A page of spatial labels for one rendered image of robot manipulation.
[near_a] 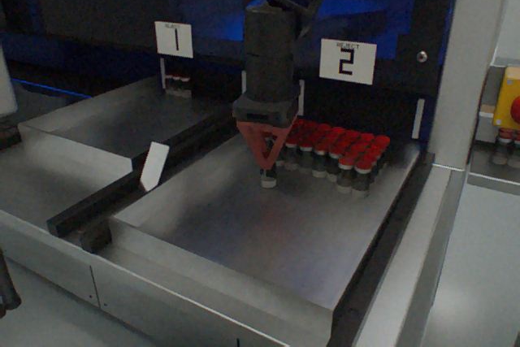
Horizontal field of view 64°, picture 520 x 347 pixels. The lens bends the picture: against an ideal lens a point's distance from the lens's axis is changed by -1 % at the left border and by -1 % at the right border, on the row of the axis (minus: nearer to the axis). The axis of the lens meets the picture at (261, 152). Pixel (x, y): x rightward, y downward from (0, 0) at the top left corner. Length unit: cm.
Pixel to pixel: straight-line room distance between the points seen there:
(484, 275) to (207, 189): 152
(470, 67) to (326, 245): 32
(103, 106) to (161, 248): 50
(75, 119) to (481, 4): 69
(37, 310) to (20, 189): 117
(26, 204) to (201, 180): 23
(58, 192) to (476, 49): 59
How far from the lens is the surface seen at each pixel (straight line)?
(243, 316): 41
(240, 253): 47
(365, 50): 66
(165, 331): 138
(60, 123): 85
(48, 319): 175
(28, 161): 74
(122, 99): 93
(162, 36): 85
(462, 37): 63
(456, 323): 171
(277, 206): 54
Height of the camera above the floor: 118
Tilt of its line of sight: 26 degrees down
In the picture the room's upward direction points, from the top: straight up
